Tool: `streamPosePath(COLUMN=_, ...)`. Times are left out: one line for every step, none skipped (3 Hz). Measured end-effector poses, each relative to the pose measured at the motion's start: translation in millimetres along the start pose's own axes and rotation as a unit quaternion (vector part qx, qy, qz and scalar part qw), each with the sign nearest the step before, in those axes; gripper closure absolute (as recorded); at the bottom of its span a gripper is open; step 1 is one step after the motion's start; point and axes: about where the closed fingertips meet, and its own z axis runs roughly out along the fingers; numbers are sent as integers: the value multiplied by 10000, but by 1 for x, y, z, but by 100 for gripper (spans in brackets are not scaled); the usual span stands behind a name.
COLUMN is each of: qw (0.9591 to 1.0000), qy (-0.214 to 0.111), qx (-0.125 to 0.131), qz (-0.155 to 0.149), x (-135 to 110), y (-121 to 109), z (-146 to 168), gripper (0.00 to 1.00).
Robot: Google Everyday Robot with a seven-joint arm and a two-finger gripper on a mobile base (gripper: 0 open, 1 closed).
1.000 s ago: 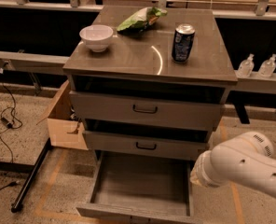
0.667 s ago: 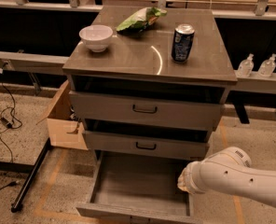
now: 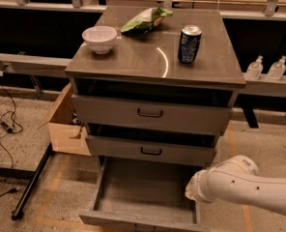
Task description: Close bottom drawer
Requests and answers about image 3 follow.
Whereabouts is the grey top drawer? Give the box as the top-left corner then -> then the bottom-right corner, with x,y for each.
71,95 -> 231,135

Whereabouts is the black metal floor bar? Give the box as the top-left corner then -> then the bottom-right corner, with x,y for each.
0,143 -> 53,220

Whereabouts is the white ceramic bowl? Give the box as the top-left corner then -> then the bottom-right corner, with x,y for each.
82,26 -> 117,54

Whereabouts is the clear sanitizer bottle left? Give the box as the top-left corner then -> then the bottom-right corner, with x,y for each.
245,55 -> 263,80

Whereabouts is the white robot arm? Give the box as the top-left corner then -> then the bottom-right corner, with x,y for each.
185,156 -> 286,216

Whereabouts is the grey wooden drawer cabinet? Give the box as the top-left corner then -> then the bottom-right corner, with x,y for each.
64,5 -> 246,186

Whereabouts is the grey middle drawer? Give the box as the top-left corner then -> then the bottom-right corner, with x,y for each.
86,135 -> 215,166

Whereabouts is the clear sanitizer bottle right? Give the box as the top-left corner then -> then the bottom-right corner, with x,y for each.
268,56 -> 286,80

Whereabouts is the clear sanitizer bottle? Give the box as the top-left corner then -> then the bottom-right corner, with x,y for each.
245,55 -> 263,80
268,56 -> 286,80

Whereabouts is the green chip bag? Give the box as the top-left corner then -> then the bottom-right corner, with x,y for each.
121,8 -> 173,33

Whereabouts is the open cardboard box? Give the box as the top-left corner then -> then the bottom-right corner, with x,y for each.
40,83 -> 90,156

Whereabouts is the metal frame rail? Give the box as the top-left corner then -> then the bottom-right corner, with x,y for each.
0,53 -> 286,98

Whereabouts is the blue soda can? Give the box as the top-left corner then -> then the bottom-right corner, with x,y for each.
178,25 -> 202,65

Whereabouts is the black power cable with adapter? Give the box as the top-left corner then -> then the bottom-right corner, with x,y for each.
0,63 -> 25,208

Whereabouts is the grey drawer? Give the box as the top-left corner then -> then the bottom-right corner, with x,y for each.
79,158 -> 210,232
86,135 -> 215,166
71,95 -> 231,135

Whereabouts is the grey bottom drawer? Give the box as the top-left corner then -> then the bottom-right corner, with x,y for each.
79,158 -> 210,232

